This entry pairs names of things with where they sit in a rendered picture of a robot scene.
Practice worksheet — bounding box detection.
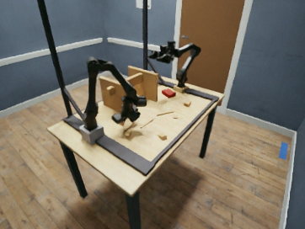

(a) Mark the red rectangular block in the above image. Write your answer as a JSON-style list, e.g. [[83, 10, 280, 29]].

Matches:
[[162, 88, 176, 98]]

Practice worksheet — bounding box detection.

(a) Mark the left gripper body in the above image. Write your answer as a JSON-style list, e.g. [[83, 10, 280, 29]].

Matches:
[[152, 50, 171, 64]]

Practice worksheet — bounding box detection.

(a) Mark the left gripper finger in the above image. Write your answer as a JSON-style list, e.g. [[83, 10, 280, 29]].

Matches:
[[148, 51, 155, 60], [156, 55, 167, 63]]

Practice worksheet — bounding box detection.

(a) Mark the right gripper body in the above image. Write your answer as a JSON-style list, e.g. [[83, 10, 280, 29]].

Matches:
[[111, 104, 138, 125]]

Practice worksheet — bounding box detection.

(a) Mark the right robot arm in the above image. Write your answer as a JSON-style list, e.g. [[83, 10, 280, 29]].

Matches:
[[83, 57, 147, 131]]

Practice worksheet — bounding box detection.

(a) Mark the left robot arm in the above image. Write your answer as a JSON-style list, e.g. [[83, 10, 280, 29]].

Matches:
[[159, 41, 201, 88]]

